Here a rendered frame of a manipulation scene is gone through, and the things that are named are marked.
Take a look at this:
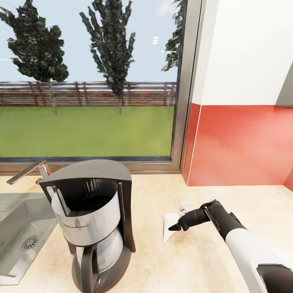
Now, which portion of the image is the paper coffee filter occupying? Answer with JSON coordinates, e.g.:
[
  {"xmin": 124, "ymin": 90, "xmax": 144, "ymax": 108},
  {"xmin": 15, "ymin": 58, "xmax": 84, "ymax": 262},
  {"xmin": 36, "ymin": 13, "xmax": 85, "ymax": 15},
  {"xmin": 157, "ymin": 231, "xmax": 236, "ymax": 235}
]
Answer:
[{"xmin": 163, "ymin": 213, "xmax": 182, "ymax": 243}]

